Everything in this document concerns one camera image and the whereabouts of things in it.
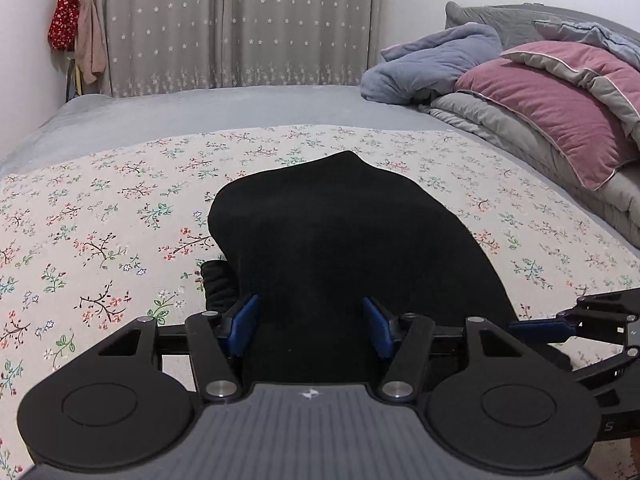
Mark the light grey-blue duvet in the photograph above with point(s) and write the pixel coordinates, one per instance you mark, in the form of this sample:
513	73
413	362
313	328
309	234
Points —
600	35

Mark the black pants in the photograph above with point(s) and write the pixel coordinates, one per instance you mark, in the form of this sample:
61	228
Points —
340	240

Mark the grey star-print curtain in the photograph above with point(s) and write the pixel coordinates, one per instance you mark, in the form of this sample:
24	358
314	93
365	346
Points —
225	25

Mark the blue-grey blanket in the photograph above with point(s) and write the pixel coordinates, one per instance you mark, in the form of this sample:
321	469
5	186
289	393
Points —
425	65

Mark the dark grey pillow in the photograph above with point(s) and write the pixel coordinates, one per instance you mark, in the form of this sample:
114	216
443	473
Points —
480	15

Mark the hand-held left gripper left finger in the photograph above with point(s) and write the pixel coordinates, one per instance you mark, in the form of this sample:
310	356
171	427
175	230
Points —
245	322

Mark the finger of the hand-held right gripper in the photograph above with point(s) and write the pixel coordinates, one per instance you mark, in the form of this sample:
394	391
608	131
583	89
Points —
540	330
615	362

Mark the pink pillow with grey frill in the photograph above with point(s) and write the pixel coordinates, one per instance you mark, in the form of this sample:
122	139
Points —
575	57

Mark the grey quilt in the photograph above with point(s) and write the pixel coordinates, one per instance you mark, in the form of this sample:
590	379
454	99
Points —
500	125

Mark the floral bed sheet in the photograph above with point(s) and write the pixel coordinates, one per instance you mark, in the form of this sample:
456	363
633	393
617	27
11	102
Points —
100	210

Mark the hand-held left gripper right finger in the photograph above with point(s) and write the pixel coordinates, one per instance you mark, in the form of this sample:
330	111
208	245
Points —
377	327

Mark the beige garment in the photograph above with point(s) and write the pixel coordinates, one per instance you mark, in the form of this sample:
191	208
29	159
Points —
90	40

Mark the red floral garment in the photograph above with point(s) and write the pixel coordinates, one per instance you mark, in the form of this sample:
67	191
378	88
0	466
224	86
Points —
65	15

